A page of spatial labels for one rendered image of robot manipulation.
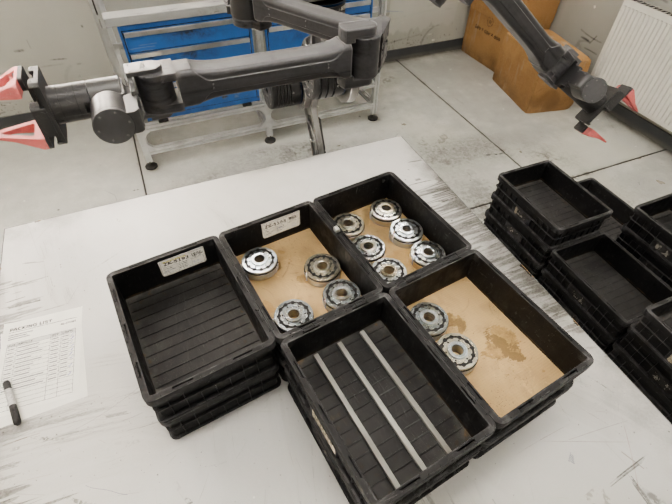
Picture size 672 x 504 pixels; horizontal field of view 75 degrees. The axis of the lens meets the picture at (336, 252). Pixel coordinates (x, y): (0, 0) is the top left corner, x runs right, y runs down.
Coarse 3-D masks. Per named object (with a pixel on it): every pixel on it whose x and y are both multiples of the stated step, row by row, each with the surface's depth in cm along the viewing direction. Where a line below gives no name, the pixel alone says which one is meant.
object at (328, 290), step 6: (330, 282) 121; (336, 282) 122; (342, 282) 122; (348, 282) 121; (324, 288) 120; (330, 288) 120; (354, 288) 120; (324, 294) 118; (330, 294) 118; (354, 294) 119; (330, 300) 117; (336, 300) 117; (348, 300) 117; (330, 306) 116; (336, 306) 116
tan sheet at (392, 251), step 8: (360, 208) 147; (368, 208) 147; (360, 216) 144; (368, 216) 144; (368, 224) 141; (368, 232) 139; (376, 232) 139; (384, 232) 139; (384, 240) 137; (392, 248) 134; (400, 248) 135; (392, 256) 132; (400, 256) 132; (408, 256) 132; (408, 264) 130; (408, 272) 128
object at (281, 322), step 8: (280, 304) 116; (288, 304) 116; (296, 304) 116; (304, 304) 116; (280, 312) 114; (304, 312) 114; (312, 312) 114; (280, 320) 113; (304, 320) 112; (280, 328) 111; (288, 328) 111
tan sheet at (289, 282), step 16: (288, 240) 136; (304, 240) 136; (240, 256) 131; (288, 256) 132; (304, 256) 132; (288, 272) 127; (256, 288) 123; (272, 288) 123; (288, 288) 123; (304, 288) 123; (320, 288) 124; (272, 304) 120; (320, 304) 120
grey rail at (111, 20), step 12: (216, 0) 247; (108, 12) 232; (120, 12) 232; (132, 12) 233; (144, 12) 233; (156, 12) 234; (168, 12) 236; (180, 12) 238; (192, 12) 240; (204, 12) 243; (216, 12) 245; (108, 24) 229; (120, 24) 231; (132, 24) 233
